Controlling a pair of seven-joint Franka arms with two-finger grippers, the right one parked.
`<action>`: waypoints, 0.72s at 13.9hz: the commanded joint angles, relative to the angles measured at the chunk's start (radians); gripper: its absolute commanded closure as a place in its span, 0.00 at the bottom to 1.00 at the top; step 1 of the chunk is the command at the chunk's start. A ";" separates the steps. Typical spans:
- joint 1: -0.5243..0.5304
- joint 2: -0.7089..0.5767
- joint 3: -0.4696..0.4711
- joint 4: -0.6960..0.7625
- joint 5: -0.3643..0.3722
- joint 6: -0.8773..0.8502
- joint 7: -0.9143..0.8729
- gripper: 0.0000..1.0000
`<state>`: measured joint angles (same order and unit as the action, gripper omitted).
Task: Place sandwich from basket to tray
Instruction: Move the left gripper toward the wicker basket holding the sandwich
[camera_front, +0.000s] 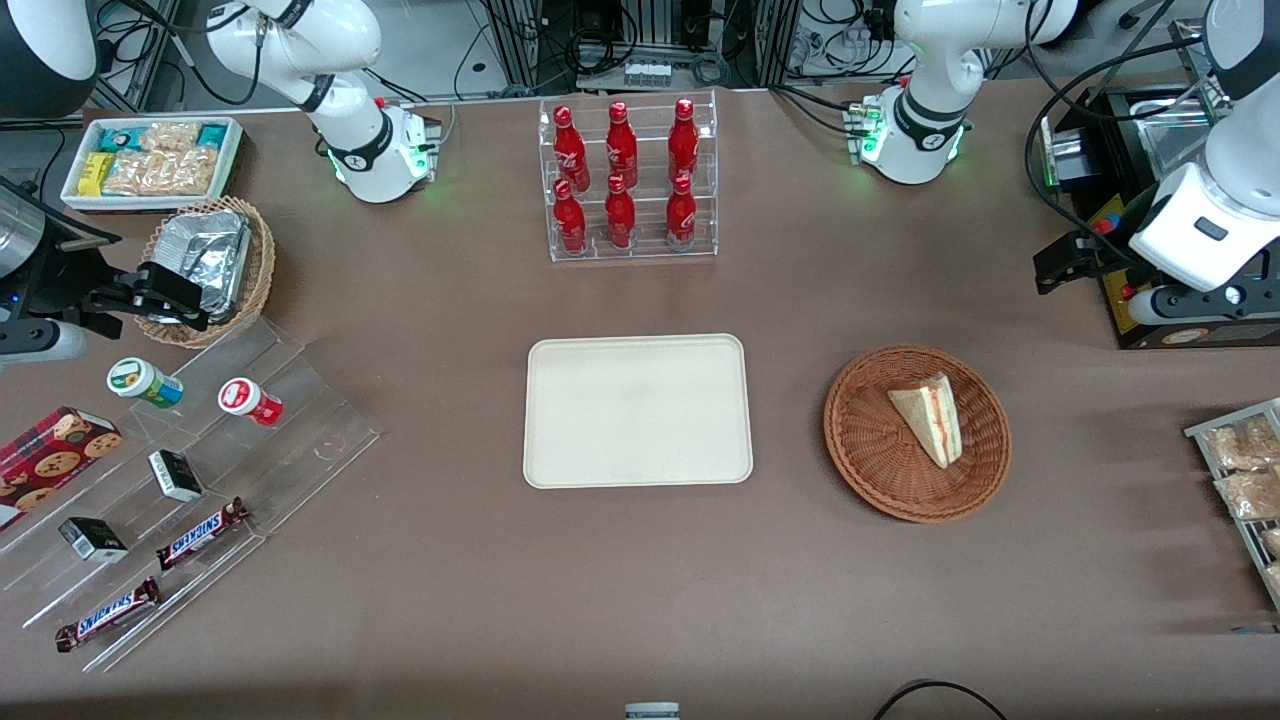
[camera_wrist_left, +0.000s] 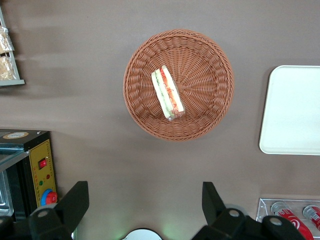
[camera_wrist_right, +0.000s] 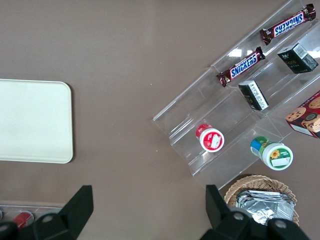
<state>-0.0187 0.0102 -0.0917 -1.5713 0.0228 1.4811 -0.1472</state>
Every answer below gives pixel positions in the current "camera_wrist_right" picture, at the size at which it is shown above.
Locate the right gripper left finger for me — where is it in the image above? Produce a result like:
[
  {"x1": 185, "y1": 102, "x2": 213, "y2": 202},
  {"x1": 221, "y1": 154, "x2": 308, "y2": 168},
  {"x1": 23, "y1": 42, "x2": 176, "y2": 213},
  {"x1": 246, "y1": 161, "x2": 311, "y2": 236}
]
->
[{"x1": 32, "y1": 184, "x2": 95, "y2": 240}]

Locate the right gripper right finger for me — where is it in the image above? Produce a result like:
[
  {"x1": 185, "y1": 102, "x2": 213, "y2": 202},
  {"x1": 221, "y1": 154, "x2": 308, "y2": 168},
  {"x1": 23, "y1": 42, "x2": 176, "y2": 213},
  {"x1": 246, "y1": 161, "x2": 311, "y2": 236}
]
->
[{"x1": 199, "y1": 184, "x2": 251, "y2": 240}]

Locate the light tan wicker basket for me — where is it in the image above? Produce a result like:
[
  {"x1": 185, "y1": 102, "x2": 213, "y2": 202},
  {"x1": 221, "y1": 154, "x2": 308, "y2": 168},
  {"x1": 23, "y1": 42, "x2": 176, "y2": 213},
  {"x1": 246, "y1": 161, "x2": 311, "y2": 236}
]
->
[{"x1": 223, "y1": 174, "x2": 300, "y2": 227}]

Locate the cream plastic tray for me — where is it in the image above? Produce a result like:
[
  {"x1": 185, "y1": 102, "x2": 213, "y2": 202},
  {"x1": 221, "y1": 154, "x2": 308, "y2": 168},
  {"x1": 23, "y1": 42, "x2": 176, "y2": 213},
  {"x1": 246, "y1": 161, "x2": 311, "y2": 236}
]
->
[{"x1": 0, "y1": 78, "x2": 74, "y2": 164}]

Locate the silver foil wrapped package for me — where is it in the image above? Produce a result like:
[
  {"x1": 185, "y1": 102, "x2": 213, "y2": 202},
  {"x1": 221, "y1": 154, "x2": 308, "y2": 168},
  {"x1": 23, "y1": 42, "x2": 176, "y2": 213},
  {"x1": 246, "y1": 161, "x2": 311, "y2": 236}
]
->
[{"x1": 233, "y1": 189, "x2": 297, "y2": 227}]

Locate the red cola bottle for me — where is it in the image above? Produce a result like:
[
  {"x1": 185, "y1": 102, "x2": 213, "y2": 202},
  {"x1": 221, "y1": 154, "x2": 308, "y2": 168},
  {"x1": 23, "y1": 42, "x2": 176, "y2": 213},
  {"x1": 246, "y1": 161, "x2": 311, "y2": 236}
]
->
[{"x1": 12, "y1": 210, "x2": 35, "y2": 227}]

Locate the clear acrylic bottle rack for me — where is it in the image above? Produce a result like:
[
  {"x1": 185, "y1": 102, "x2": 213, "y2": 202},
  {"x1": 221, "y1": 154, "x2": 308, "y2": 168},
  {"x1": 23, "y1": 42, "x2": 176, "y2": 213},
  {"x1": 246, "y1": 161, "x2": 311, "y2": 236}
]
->
[{"x1": 0, "y1": 199, "x2": 65, "y2": 227}]

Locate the red label jar white lid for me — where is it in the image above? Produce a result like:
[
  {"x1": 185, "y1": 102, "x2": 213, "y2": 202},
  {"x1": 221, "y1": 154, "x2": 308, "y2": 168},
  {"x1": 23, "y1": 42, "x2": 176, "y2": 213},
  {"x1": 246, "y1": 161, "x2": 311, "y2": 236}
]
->
[{"x1": 195, "y1": 123, "x2": 225, "y2": 153}]

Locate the green label jar white lid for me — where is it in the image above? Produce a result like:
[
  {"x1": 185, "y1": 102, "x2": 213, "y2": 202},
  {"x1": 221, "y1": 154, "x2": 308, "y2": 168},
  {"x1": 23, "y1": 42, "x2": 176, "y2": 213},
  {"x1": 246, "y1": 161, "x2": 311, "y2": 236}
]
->
[{"x1": 250, "y1": 136, "x2": 294, "y2": 172}]

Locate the clear acrylic step shelf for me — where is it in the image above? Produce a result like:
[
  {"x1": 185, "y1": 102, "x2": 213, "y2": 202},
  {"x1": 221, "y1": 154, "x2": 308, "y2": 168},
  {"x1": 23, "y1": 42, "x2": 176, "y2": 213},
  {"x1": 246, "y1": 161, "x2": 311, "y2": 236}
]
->
[{"x1": 152, "y1": 0, "x2": 320, "y2": 191}]

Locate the small black carton box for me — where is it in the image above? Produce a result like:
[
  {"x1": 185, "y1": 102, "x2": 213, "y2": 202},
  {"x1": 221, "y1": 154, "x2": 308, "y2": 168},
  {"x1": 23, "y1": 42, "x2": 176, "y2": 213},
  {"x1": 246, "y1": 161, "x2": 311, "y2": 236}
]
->
[
  {"x1": 276, "y1": 42, "x2": 320, "y2": 75},
  {"x1": 238, "y1": 80, "x2": 270, "y2": 111}
]

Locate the red chocolate chip cookie box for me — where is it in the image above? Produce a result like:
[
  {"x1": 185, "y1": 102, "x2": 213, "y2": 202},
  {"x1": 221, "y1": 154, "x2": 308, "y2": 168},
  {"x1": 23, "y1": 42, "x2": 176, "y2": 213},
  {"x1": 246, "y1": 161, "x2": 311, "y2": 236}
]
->
[{"x1": 285, "y1": 89, "x2": 320, "y2": 139}]

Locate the Snickers chocolate bar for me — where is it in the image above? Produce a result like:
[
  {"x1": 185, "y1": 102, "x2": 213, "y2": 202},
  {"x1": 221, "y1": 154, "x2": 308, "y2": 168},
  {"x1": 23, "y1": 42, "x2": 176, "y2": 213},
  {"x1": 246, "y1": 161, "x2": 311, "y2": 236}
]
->
[
  {"x1": 216, "y1": 46, "x2": 266, "y2": 88},
  {"x1": 259, "y1": 3, "x2": 317, "y2": 46}
]

